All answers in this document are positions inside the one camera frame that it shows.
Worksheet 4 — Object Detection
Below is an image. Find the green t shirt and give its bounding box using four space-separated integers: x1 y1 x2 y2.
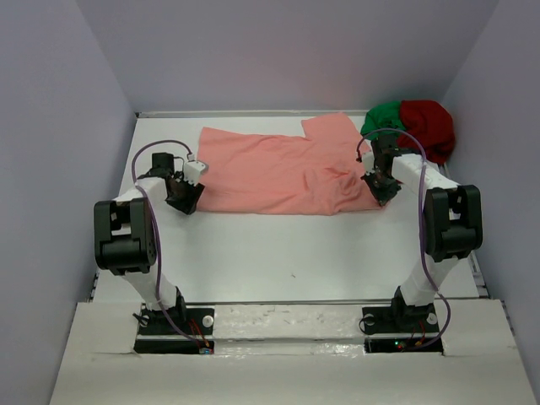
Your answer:
360 101 405 139

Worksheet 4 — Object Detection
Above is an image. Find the aluminium left side rail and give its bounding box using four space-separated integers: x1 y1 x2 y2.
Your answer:
86 269 100 303

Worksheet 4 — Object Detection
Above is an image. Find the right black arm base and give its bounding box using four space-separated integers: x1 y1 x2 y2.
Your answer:
359 305 444 354

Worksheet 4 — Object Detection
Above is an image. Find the pink t shirt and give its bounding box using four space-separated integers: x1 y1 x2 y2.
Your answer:
197 113 379 216

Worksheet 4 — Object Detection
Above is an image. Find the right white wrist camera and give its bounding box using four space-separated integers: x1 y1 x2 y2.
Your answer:
357 151 375 175

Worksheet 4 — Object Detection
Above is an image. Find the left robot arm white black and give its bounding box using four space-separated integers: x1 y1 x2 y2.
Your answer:
94 153 208 333

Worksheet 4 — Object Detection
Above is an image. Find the red t shirt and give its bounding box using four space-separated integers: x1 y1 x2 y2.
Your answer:
399 100 456 165

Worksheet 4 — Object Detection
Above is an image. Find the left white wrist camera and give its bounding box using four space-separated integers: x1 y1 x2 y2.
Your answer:
182 155 208 186

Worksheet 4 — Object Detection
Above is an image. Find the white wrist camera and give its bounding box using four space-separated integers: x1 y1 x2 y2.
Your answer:
357 151 375 175
182 155 208 186

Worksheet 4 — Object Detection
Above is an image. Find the aluminium front rail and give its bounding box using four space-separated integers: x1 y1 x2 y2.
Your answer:
186 299 392 306

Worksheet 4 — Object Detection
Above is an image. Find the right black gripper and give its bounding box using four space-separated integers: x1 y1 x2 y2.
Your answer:
363 167 402 207

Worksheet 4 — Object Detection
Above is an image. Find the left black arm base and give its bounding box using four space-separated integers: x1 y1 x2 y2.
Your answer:
132 305 215 355

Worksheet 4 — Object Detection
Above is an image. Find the aluminium back rail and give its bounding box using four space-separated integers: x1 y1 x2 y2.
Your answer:
135 110 368 118

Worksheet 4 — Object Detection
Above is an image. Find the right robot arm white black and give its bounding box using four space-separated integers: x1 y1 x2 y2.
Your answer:
357 128 483 335

